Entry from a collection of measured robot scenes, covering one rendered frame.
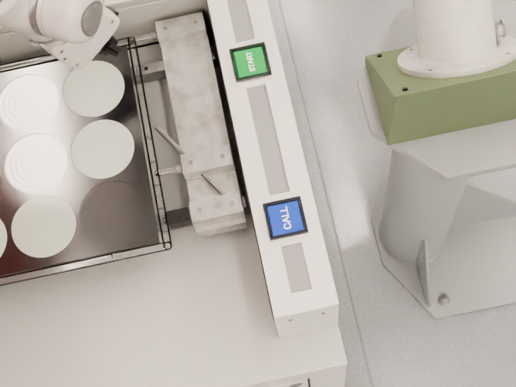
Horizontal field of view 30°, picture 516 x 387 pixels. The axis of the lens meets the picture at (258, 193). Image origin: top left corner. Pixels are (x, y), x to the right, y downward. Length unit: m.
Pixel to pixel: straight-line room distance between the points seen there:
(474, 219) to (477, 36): 0.95
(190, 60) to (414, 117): 0.38
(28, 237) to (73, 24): 0.41
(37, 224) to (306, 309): 0.45
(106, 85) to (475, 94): 0.58
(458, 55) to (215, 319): 0.55
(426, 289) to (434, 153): 0.76
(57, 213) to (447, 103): 0.62
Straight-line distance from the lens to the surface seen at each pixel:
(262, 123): 1.46
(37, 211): 1.53
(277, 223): 1.39
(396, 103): 1.45
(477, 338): 2.35
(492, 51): 1.53
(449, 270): 2.37
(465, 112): 1.55
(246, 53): 1.50
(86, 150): 1.55
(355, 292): 2.35
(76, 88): 1.60
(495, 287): 2.37
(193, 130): 1.55
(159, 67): 1.64
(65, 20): 1.25
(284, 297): 1.36
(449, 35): 1.49
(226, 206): 1.46
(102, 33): 1.45
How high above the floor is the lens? 2.28
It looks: 69 degrees down
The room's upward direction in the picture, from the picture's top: 12 degrees counter-clockwise
